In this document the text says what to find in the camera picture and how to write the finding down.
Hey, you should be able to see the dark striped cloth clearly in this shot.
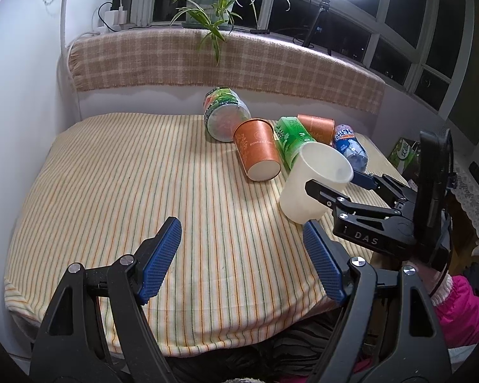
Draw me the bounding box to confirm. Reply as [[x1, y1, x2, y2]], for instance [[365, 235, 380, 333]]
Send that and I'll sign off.
[[160, 311, 346, 383]]

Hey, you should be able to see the green drink can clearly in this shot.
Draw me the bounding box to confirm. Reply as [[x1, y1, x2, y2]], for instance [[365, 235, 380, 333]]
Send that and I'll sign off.
[[274, 116, 318, 170]]

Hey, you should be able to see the green carton box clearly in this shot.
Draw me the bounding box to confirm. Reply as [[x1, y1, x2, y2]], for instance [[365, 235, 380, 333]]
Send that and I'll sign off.
[[389, 138, 421, 169]]

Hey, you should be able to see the clear blue-label plastic bottle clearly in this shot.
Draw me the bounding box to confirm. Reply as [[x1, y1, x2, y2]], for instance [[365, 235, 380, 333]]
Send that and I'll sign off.
[[333, 124, 369, 171]]

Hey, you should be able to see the striped tablecloth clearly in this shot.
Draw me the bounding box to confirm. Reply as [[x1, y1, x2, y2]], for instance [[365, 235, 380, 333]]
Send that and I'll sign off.
[[4, 113, 408, 358]]

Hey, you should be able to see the large green labelled jar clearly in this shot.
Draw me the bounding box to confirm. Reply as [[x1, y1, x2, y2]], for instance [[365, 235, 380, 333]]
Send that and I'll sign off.
[[203, 87, 252, 142]]

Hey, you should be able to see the potted spider plant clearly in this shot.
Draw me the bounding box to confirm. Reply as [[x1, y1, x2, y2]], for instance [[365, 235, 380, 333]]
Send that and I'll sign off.
[[157, 0, 291, 65]]

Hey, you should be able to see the white lace cloth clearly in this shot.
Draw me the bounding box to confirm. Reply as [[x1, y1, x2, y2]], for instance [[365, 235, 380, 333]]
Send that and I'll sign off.
[[449, 159, 479, 250]]

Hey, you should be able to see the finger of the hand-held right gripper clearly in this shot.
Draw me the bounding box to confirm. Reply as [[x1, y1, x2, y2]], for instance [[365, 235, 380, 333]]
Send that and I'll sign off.
[[353, 171, 416, 205], [305, 179, 403, 218]]

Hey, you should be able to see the white power charger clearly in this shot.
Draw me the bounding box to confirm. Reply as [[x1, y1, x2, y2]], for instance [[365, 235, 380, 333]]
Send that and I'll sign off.
[[99, 5, 129, 33]]

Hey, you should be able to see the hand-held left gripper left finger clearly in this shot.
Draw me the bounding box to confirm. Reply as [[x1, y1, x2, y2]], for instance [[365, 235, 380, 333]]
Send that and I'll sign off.
[[30, 217, 183, 383]]

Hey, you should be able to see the person's right forearm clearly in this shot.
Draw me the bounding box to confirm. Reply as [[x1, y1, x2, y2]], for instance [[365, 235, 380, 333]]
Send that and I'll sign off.
[[407, 261, 479, 341]]

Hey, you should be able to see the plaid blanket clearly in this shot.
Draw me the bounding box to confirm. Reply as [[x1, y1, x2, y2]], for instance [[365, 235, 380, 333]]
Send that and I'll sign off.
[[67, 29, 386, 116]]

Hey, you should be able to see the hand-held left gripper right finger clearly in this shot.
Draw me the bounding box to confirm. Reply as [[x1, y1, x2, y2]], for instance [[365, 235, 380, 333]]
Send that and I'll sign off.
[[302, 220, 452, 383]]

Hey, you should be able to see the black light tripod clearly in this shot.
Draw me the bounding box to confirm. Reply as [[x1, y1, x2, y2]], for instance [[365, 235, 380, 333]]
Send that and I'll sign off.
[[293, 0, 334, 55]]

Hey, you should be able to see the orange paper cup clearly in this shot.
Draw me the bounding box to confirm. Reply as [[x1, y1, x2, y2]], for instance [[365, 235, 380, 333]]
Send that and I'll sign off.
[[233, 118, 282, 181], [297, 114, 336, 146]]

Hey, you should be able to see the white cup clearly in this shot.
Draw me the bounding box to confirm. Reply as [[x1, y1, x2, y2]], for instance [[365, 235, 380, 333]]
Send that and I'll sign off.
[[279, 142, 354, 224]]

